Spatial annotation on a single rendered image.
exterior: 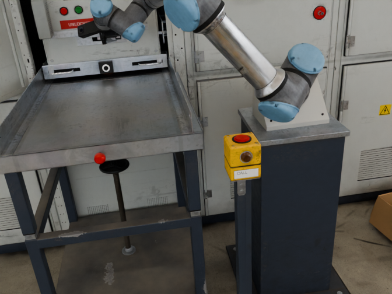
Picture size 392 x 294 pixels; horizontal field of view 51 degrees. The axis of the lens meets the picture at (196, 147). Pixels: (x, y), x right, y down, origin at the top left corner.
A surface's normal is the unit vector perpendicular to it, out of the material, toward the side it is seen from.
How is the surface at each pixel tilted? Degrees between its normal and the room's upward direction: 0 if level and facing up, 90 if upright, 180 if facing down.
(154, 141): 90
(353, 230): 0
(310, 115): 45
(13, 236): 90
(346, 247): 0
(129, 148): 90
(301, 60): 39
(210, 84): 90
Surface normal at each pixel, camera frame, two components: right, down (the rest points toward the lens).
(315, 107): 0.07, -0.33
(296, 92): 0.53, -0.08
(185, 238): -0.07, -0.89
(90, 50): 0.15, 0.43
